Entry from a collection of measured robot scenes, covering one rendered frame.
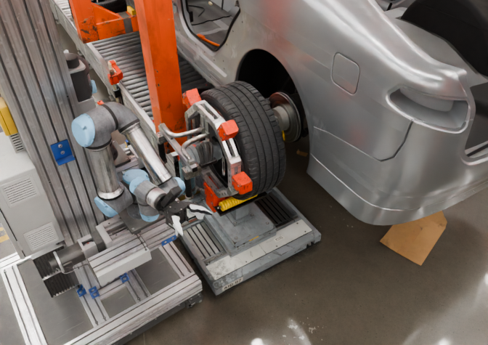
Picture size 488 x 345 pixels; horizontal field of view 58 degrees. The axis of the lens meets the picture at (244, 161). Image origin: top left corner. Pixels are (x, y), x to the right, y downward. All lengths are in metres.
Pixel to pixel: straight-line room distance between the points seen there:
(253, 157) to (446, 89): 0.97
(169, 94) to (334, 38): 1.17
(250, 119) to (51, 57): 0.98
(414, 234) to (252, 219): 1.17
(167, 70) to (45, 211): 1.09
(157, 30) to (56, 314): 1.66
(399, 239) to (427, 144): 1.48
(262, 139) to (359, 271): 1.24
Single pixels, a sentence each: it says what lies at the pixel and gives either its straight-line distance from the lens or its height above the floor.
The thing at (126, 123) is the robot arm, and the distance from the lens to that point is 1.85.
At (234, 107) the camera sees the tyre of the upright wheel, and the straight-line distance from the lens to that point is 2.29.
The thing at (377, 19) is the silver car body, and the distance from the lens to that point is 1.96.
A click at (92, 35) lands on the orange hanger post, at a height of 0.59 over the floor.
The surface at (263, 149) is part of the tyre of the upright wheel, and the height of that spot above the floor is 1.00.
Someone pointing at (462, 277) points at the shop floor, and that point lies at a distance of 3.28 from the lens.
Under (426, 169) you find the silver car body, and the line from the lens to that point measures 2.01.
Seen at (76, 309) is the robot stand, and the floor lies 0.21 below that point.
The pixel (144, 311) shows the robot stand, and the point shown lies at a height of 0.23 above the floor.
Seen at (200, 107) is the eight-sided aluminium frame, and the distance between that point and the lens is 2.38.
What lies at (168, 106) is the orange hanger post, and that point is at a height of 0.89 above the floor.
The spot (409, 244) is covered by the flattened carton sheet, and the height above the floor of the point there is 0.01.
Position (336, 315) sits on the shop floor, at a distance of 2.87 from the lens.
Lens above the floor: 2.44
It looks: 41 degrees down
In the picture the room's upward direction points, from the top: straight up
